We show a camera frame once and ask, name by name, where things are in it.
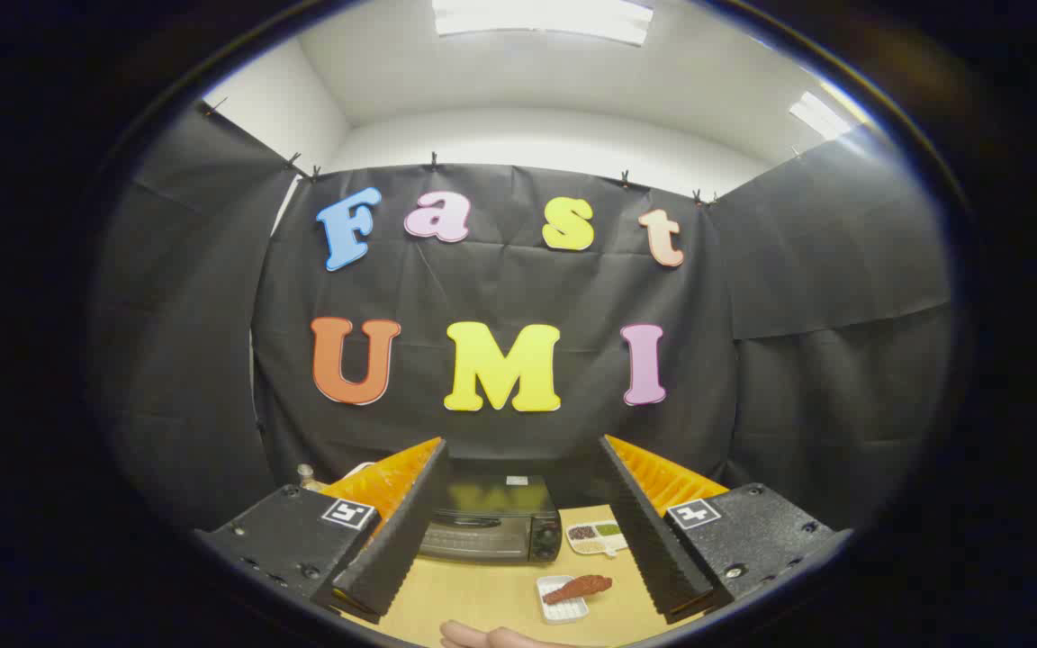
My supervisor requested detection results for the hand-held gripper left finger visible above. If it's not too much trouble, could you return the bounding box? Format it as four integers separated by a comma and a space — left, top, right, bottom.
194, 437, 452, 625

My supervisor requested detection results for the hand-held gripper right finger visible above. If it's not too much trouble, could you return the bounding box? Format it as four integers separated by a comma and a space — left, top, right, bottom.
598, 434, 854, 625

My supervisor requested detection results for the brown meat piece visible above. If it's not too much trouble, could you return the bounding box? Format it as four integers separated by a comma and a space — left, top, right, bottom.
543, 574, 614, 606

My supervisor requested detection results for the black toaster oven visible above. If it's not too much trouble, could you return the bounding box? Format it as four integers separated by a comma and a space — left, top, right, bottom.
417, 457, 564, 566

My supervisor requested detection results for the white rectangular food tray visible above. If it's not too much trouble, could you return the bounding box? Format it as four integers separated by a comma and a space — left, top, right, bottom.
536, 574, 591, 625

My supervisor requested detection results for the white divided dish with grains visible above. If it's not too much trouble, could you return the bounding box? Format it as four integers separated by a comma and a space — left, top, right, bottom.
566, 520, 629, 557

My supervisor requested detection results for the small ceiling light panel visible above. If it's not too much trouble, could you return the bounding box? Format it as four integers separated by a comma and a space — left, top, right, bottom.
789, 90, 854, 140

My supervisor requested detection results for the large ceiling light panel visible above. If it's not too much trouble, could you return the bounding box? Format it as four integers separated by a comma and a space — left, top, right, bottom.
431, 0, 654, 46

